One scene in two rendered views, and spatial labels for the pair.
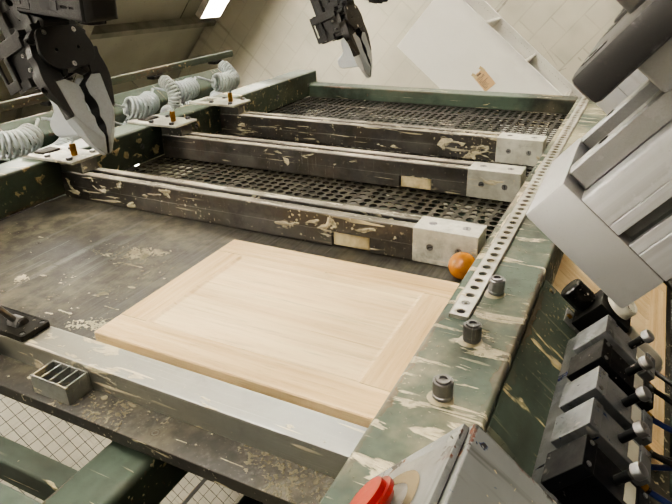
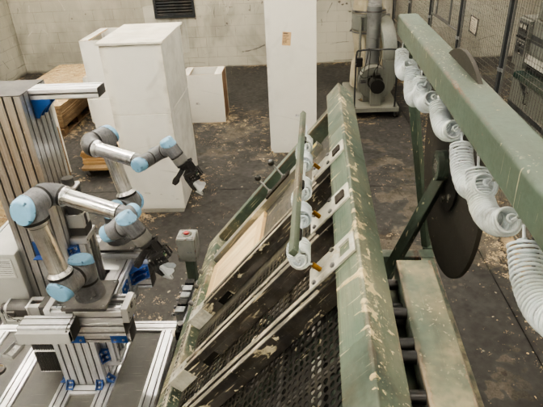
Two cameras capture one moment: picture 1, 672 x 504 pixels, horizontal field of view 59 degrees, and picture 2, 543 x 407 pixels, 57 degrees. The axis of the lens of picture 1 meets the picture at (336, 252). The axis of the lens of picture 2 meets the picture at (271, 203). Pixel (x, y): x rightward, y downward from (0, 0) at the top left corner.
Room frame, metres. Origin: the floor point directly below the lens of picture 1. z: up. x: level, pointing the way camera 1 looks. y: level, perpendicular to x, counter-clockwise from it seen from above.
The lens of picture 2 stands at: (2.93, -0.83, 2.65)
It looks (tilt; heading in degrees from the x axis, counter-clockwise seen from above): 30 degrees down; 149
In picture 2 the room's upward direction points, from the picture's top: 3 degrees counter-clockwise
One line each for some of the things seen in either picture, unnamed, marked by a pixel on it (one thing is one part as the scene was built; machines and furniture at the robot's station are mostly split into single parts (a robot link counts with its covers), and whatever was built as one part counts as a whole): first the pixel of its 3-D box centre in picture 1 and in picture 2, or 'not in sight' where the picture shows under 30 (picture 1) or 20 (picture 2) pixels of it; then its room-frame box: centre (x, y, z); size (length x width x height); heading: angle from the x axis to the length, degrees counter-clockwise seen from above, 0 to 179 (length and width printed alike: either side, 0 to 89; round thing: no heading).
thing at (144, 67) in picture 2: not in sight; (156, 119); (-1.90, 0.77, 0.88); 0.90 x 0.60 x 1.75; 145
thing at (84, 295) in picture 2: not in sight; (88, 286); (0.75, -0.59, 1.09); 0.15 x 0.15 x 0.10
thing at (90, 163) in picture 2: not in sight; (107, 155); (-3.03, 0.46, 0.15); 0.61 x 0.52 x 0.31; 145
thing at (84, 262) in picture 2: not in sight; (82, 268); (0.75, -0.59, 1.20); 0.13 x 0.12 x 0.14; 132
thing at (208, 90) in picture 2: not in sight; (206, 94); (-3.85, 2.26, 0.36); 0.58 x 0.45 x 0.72; 55
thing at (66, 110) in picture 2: not in sight; (62, 95); (-5.77, 0.55, 0.23); 2.45 x 1.03 x 0.45; 145
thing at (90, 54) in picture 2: not in sight; (118, 61); (-3.78, 1.02, 1.08); 0.80 x 0.59 x 0.72; 145
